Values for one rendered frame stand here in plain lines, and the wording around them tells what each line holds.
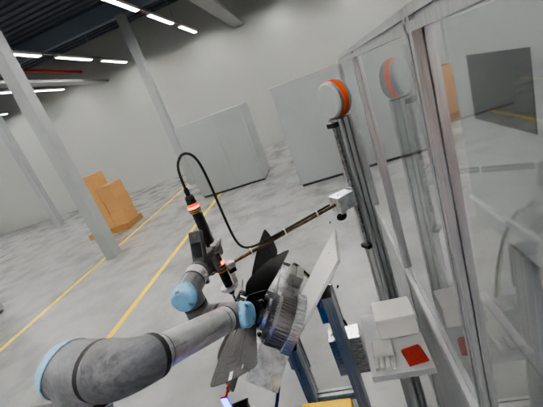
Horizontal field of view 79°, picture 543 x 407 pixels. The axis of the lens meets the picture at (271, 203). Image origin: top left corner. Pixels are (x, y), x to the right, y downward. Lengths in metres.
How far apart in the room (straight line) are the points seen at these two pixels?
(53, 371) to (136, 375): 0.17
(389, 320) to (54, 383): 1.21
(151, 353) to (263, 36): 12.95
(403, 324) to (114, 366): 1.19
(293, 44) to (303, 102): 6.85
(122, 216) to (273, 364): 8.24
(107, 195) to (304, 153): 5.22
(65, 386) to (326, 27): 13.00
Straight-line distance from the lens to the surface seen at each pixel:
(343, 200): 1.49
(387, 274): 1.77
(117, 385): 0.74
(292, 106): 6.58
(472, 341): 0.91
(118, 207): 9.44
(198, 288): 1.05
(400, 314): 1.58
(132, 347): 0.74
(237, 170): 8.59
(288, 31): 13.31
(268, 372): 1.49
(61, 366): 0.81
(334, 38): 13.27
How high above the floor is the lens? 2.00
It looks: 18 degrees down
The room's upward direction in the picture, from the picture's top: 20 degrees counter-clockwise
